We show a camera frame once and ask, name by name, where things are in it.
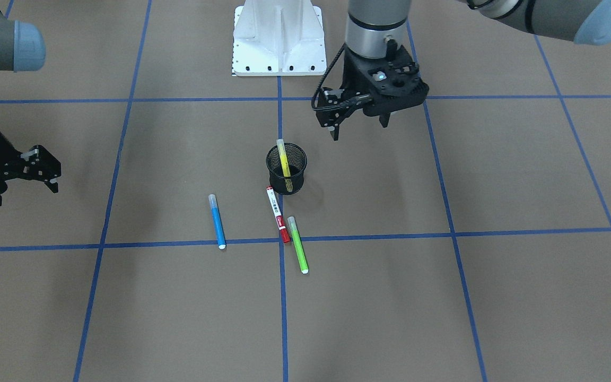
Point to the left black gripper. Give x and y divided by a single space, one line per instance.
351 80

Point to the yellow highlighter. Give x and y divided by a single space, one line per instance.
285 166

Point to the red capped white marker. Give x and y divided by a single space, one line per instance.
279 219

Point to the green highlighter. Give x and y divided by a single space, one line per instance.
299 250

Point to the blue marker pen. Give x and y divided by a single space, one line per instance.
217 222

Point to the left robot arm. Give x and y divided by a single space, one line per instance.
377 29

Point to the black mesh pen cup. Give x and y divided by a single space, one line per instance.
298 164

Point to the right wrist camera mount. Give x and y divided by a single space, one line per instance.
35 164

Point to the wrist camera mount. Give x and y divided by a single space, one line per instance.
326 102
35 164

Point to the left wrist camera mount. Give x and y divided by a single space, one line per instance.
326 102

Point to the white camera stand base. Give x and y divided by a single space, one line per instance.
278 38

